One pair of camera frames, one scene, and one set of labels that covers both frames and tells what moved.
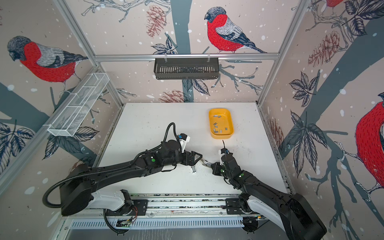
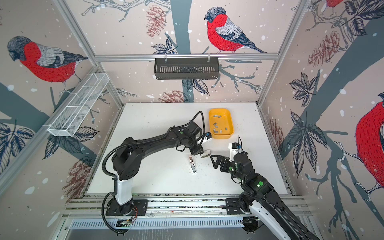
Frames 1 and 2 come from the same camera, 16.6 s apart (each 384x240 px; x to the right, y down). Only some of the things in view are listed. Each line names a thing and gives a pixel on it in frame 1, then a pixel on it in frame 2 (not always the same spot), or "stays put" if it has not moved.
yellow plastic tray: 221,123 stays put
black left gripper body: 185,160 → 196,149
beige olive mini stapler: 206,162 → 206,153
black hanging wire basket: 186,69 stays put
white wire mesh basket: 68,122 stays put
